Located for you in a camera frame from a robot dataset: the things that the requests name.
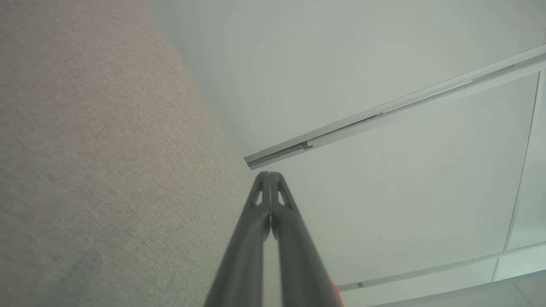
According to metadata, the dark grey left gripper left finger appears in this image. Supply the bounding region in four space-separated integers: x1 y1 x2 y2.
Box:
204 171 271 307

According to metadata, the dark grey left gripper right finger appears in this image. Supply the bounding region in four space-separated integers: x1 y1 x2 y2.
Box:
270 171 337 307

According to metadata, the grey fabric sofa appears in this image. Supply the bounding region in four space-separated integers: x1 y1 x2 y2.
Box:
0 0 273 307

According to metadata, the grey metal partition post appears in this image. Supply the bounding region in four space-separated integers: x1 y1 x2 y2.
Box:
244 45 546 170

